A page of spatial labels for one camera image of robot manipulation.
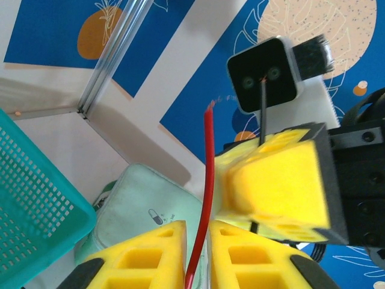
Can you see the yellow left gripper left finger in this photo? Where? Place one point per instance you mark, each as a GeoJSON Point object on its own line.
{"type": "Point", "coordinates": [144, 259]}

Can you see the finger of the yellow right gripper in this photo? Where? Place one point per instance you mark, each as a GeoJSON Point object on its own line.
{"type": "Point", "coordinates": [276, 186]}
{"type": "Point", "coordinates": [234, 153]}

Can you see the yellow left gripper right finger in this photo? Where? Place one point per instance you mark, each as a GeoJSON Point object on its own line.
{"type": "Point", "coordinates": [249, 265]}

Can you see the teal plastic basket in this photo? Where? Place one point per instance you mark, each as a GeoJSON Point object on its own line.
{"type": "Point", "coordinates": [30, 180]}

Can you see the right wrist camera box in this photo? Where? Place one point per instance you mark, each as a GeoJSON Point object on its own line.
{"type": "Point", "coordinates": [258, 69]}

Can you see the aluminium frame post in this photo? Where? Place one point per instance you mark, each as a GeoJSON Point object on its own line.
{"type": "Point", "coordinates": [114, 57]}

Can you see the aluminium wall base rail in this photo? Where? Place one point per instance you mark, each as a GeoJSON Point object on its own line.
{"type": "Point", "coordinates": [39, 112]}

